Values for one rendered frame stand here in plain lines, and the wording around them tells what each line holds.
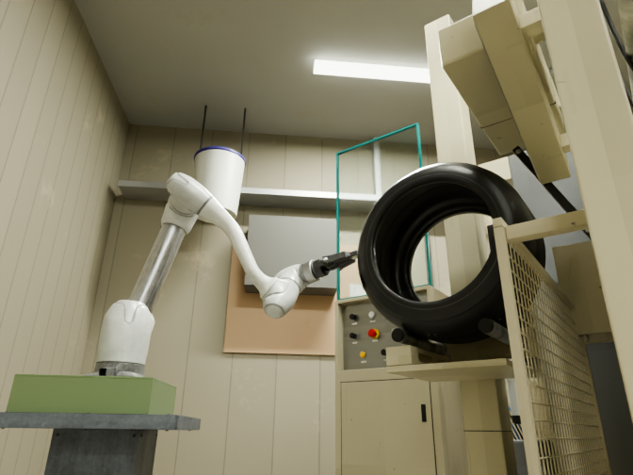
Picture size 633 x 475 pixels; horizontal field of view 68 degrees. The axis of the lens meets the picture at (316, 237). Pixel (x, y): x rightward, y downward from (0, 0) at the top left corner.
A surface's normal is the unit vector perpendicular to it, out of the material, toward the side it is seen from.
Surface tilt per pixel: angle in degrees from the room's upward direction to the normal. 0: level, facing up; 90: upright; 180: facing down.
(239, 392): 90
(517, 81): 162
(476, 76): 180
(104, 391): 90
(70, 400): 90
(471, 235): 90
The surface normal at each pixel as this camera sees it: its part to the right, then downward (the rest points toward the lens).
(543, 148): -0.19, 0.78
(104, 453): 0.10, -0.38
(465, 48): -0.58, -0.32
